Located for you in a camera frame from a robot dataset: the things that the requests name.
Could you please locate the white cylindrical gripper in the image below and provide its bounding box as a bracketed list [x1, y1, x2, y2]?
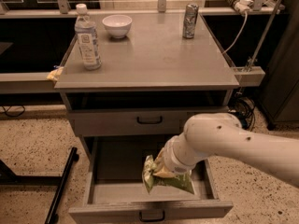
[152, 134, 209, 178]

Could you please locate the green jalapeno chip bag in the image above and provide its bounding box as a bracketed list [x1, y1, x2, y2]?
[142, 155, 194, 194]

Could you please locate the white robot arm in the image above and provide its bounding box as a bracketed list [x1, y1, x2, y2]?
[154, 113, 299, 188]

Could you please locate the closed grey upper drawer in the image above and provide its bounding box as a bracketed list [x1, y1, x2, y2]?
[67, 106, 228, 137]

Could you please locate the open grey middle drawer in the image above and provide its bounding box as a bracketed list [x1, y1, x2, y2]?
[69, 135, 233, 224]

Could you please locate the grey drawer cabinet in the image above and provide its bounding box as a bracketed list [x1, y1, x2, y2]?
[54, 12, 240, 224]

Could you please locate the black stand base bar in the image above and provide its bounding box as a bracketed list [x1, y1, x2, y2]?
[44, 147, 79, 224]

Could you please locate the dark cabinet at right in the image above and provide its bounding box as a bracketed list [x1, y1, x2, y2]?
[257, 0, 299, 130]

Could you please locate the white ceramic bowl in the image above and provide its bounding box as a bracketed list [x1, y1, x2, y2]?
[102, 15, 133, 38]

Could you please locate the clear plastic water bottle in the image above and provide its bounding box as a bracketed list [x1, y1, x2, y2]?
[75, 4, 101, 70]

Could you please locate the silver drink can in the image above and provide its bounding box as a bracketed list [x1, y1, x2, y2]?
[182, 4, 199, 39]

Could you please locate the white power plug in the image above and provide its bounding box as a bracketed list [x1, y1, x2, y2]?
[234, 0, 252, 15]

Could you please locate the black middle drawer handle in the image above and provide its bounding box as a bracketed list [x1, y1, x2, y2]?
[138, 211, 165, 223]

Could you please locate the black drawer handle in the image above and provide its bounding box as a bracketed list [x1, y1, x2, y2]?
[138, 211, 165, 223]
[136, 116, 164, 125]

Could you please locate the black upper drawer handle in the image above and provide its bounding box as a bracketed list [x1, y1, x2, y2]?
[136, 116, 164, 125]

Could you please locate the black floor cable bundle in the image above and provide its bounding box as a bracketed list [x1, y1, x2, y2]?
[228, 95, 257, 131]

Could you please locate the yellow sponge on rail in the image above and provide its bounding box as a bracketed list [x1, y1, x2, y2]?
[47, 67, 64, 81]

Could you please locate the black cable loop left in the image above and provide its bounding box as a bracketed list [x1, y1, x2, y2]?
[0, 105, 26, 118]

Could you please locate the grey metal side rail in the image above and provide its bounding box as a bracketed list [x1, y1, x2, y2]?
[0, 72, 56, 94]

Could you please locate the white power cable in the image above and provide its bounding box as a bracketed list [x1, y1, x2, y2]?
[221, 11, 249, 55]

